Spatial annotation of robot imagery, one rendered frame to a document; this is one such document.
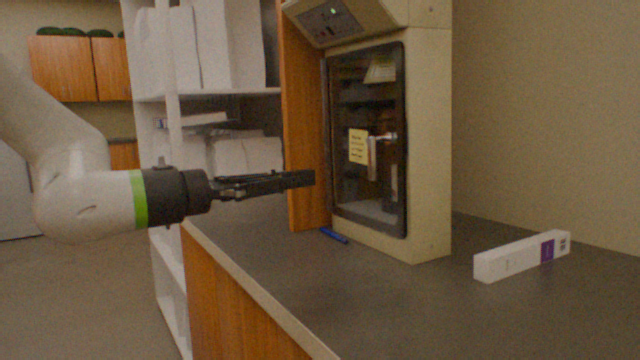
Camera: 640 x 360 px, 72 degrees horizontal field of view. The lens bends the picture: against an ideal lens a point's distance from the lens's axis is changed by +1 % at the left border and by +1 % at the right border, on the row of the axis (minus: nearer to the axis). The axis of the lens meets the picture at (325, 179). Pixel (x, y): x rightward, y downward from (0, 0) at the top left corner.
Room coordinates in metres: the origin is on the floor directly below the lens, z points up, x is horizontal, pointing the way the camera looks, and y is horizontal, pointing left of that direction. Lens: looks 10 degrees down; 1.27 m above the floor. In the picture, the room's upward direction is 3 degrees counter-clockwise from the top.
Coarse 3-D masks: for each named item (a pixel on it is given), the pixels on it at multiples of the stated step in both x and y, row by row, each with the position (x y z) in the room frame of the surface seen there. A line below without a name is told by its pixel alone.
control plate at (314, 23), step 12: (336, 0) 0.90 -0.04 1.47; (312, 12) 0.99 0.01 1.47; (324, 12) 0.96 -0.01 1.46; (336, 12) 0.93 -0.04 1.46; (348, 12) 0.90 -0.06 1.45; (312, 24) 1.03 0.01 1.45; (324, 24) 1.00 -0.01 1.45; (336, 24) 0.97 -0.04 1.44; (324, 36) 1.04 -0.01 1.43; (336, 36) 1.00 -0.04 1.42
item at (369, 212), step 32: (352, 64) 1.00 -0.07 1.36; (384, 64) 0.90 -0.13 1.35; (352, 96) 1.00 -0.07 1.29; (384, 96) 0.90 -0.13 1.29; (352, 128) 1.01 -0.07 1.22; (384, 128) 0.90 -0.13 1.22; (384, 160) 0.90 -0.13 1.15; (352, 192) 1.01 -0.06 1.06; (384, 192) 0.90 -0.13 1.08; (384, 224) 0.91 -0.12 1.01
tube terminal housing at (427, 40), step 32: (416, 0) 0.86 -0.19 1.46; (448, 0) 0.90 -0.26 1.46; (416, 32) 0.86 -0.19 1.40; (448, 32) 0.90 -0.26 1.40; (416, 64) 0.86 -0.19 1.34; (448, 64) 0.90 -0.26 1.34; (416, 96) 0.86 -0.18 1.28; (448, 96) 0.90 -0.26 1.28; (416, 128) 0.86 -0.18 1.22; (448, 128) 0.90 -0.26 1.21; (416, 160) 0.86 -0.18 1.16; (448, 160) 0.90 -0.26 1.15; (416, 192) 0.86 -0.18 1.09; (448, 192) 0.90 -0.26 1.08; (352, 224) 1.04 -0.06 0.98; (416, 224) 0.86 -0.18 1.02; (448, 224) 0.90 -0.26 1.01; (416, 256) 0.86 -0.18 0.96
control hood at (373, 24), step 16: (288, 0) 1.03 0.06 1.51; (304, 0) 0.98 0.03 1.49; (320, 0) 0.94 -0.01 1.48; (352, 0) 0.87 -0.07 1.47; (368, 0) 0.84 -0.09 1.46; (384, 0) 0.82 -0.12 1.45; (400, 0) 0.84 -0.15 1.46; (288, 16) 1.07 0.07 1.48; (368, 16) 0.87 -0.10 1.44; (384, 16) 0.84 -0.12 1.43; (400, 16) 0.84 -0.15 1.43; (304, 32) 1.09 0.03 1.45; (368, 32) 0.91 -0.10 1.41; (384, 32) 0.90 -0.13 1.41; (320, 48) 1.10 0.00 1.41
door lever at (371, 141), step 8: (384, 136) 0.88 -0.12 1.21; (368, 144) 0.86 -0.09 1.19; (368, 152) 0.87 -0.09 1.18; (376, 152) 0.87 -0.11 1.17; (368, 160) 0.87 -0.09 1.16; (376, 160) 0.86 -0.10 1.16; (368, 168) 0.87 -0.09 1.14; (376, 168) 0.86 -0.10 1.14; (368, 176) 0.87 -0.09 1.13; (376, 176) 0.86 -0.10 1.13
